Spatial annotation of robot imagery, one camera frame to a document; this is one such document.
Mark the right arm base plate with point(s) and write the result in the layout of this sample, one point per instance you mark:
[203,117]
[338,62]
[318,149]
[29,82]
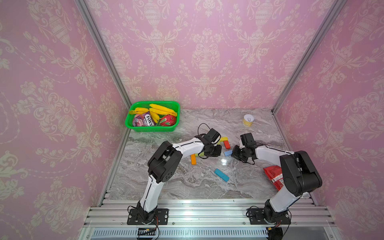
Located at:
[259,216]

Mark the green plastic basket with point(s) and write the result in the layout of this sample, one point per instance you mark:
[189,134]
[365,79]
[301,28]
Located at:
[146,104]

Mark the orange block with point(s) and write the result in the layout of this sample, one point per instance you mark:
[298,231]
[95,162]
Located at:
[193,159]

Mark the purple snack packet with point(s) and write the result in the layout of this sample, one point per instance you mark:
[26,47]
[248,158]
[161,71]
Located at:
[143,120]

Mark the small yellow banana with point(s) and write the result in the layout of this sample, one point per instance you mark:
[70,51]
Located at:
[138,111]

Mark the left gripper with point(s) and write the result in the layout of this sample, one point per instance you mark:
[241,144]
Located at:
[217,153]

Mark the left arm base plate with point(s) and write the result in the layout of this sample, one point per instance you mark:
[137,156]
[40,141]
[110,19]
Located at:
[159,216]

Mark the teal block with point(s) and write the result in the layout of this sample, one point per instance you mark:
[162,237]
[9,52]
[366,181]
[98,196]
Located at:
[221,175]

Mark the red block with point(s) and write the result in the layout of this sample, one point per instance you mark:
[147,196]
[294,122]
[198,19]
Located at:
[227,145]

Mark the light blue block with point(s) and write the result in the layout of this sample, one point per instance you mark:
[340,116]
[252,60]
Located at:
[228,153]

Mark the red dragon fruit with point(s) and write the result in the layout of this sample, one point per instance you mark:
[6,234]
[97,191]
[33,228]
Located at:
[167,121]

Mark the upper yellow banana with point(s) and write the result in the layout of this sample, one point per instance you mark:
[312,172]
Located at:
[161,110]

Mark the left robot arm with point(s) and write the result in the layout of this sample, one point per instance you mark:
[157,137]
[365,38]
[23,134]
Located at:
[164,163]

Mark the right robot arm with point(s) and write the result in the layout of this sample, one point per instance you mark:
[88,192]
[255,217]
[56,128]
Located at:
[300,175]

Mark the lower yellow banana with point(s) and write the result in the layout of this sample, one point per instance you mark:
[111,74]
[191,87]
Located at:
[155,117]

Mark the red snack bag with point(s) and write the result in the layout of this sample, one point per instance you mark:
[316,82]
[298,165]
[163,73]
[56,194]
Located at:
[275,175]

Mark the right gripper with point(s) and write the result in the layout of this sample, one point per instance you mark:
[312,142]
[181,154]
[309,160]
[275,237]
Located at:
[234,149]

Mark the lime green block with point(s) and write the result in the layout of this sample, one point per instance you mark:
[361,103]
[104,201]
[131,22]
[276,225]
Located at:
[200,155]

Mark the yellow white can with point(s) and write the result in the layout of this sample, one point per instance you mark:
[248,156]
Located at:
[248,120]

